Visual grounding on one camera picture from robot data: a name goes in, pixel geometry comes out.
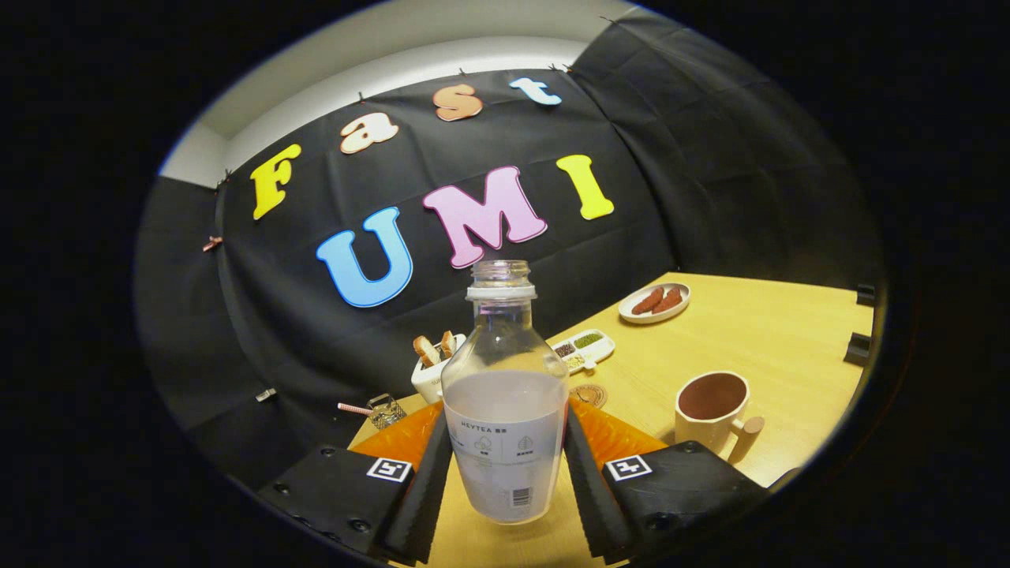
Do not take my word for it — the black backdrop cloth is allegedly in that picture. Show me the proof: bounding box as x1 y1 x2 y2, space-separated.
134 16 885 494

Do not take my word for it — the wire mesh holder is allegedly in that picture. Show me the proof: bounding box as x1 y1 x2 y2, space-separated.
367 393 408 431

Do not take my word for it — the wooden table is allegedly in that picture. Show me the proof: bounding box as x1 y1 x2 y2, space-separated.
347 272 875 568

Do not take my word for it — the cream cup with wooden handle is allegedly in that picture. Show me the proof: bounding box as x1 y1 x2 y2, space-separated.
675 371 765 465

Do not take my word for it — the clear plastic juice bottle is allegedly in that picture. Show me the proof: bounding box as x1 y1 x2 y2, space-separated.
440 260 570 525

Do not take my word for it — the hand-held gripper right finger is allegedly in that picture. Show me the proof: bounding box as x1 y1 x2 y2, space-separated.
562 397 770 565

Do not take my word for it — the white round plate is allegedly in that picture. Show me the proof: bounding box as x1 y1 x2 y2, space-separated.
618 282 692 325

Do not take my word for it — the white toaster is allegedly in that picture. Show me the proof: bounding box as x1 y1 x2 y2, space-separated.
410 334 468 405

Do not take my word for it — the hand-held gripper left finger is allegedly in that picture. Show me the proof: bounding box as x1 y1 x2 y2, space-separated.
259 401 455 566

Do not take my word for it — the white divided grain dish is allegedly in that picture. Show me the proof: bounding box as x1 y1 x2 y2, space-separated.
550 329 616 374

